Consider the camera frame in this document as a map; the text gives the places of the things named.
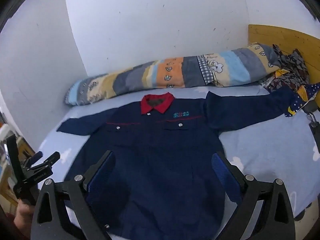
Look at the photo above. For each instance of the navy star-print cloth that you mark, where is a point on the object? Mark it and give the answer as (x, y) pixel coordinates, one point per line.
(303, 97)

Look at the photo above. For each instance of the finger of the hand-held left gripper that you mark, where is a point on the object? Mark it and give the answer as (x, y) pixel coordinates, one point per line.
(53, 158)
(37, 155)

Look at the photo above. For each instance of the wooden furniture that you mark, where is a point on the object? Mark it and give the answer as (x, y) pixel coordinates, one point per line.
(6, 182)

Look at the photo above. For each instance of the navy work jacket red collar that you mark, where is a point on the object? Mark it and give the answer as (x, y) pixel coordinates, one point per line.
(155, 155)

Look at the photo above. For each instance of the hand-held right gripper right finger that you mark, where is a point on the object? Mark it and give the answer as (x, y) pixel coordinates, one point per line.
(225, 177)

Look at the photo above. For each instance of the wooden headboard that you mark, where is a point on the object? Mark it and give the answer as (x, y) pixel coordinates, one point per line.
(280, 36)

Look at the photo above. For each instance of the rolled patchwork quilt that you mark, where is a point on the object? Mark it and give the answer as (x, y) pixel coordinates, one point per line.
(175, 72)

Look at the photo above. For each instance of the dark leaf-print cloth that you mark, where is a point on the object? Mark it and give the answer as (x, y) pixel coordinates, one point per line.
(291, 67)

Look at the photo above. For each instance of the black key bunch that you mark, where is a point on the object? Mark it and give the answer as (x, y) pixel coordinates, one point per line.
(314, 127)

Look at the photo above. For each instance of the person's left hand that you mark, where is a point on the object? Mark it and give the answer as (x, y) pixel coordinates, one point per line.
(23, 213)

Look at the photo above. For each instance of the light blue cloud-print bed sheet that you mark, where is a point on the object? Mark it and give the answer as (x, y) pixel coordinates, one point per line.
(265, 142)

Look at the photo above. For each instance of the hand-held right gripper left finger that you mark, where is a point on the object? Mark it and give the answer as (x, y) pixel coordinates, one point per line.
(100, 177)

